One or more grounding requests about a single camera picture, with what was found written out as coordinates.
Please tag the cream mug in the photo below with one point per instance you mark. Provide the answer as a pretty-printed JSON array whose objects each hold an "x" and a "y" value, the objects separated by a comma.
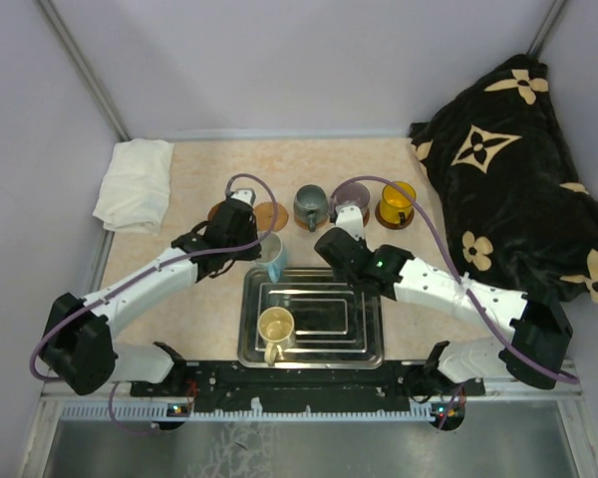
[{"x": 276, "y": 327}]

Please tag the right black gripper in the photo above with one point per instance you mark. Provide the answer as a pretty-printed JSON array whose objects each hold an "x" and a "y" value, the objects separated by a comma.
[{"x": 359, "y": 240}]

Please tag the yellow glass mug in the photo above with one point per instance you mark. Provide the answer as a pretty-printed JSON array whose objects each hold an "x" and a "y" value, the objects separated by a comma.
[{"x": 393, "y": 200}]

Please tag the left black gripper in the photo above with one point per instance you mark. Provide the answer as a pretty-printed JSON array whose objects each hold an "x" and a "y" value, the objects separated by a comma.
[{"x": 248, "y": 255}]

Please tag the brown wooden coaster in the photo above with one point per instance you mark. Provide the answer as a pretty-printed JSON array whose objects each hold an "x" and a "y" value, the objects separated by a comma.
[
  {"x": 365, "y": 216},
  {"x": 212, "y": 212},
  {"x": 403, "y": 220},
  {"x": 264, "y": 214}
]

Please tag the white and blue mug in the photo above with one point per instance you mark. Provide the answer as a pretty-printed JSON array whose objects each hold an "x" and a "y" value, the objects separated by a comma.
[{"x": 273, "y": 257}]

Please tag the black floral blanket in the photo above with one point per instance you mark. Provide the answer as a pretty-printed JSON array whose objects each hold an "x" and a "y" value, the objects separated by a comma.
[{"x": 516, "y": 213}]

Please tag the purple mug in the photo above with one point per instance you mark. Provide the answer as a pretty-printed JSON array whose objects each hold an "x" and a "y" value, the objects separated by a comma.
[{"x": 353, "y": 193}]

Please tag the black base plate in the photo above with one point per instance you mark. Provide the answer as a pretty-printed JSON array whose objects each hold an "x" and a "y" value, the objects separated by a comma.
[{"x": 209, "y": 375}]

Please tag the white folded cloth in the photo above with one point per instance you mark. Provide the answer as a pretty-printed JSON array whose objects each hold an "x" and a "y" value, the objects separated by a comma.
[{"x": 134, "y": 193}]

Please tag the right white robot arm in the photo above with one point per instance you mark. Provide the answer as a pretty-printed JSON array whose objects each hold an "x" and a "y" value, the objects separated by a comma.
[{"x": 529, "y": 337}]

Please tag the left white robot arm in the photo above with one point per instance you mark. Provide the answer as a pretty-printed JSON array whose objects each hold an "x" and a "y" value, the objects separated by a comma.
[{"x": 80, "y": 340}]

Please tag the aluminium frame rail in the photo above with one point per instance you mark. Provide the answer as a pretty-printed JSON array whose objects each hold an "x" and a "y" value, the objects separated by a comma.
[{"x": 329, "y": 404}]

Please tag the grey metal mug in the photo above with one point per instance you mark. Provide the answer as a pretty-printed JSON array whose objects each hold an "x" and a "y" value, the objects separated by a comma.
[{"x": 311, "y": 204}]

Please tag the metal tray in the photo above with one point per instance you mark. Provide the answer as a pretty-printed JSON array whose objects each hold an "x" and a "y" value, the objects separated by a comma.
[{"x": 335, "y": 327}]

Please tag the woven rattan coaster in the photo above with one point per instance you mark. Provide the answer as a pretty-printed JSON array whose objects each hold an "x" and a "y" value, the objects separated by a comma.
[{"x": 304, "y": 225}]

